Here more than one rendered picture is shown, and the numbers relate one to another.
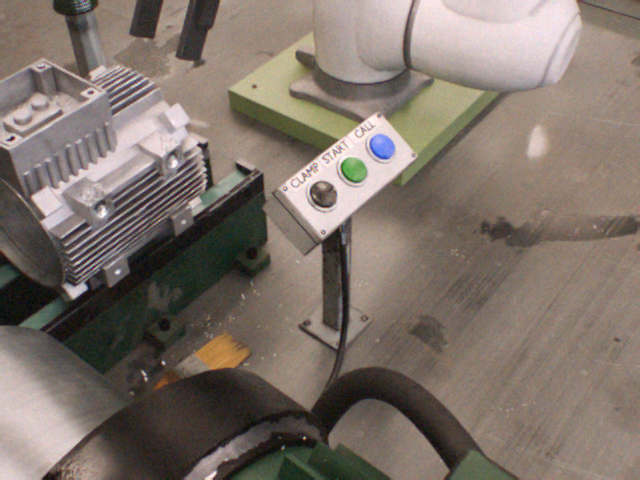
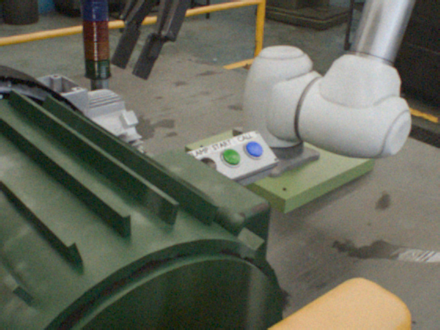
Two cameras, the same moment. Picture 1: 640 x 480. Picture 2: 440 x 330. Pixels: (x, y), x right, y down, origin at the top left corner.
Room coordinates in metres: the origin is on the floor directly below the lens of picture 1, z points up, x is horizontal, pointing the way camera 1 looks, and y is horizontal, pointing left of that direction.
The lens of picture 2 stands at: (-0.15, -0.14, 1.48)
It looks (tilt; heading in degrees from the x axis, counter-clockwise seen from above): 27 degrees down; 8
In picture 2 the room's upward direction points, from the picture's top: 3 degrees clockwise
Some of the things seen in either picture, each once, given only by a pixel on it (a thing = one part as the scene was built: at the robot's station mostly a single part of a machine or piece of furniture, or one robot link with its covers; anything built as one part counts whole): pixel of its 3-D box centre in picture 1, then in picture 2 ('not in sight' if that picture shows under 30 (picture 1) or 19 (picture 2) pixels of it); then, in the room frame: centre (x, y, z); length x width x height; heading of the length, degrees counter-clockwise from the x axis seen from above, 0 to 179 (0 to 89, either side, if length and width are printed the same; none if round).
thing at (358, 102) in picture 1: (352, 68); (265, 142); (1.18, -0.06, 0.87); 0.22 x 0.18 x 0.06; 53
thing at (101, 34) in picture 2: not in sight; (95, 27); (1.10, 0.34, 1.14); 0.06 x 0.06 x 0.04
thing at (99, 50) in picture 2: not in sight; (96, 47); (1.10, 0.34, 1.10); 0.06 x 0.06 x 0.04
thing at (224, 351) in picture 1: (175, 389); not in sight; (0.59, 0.17, 0.80); 0.21 x 0.05 x 0.01; 135
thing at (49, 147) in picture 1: (36, 130); (42, 108); (0.69, 0.29, 1.11); 0.12 x 0.11 x 0.07; 141
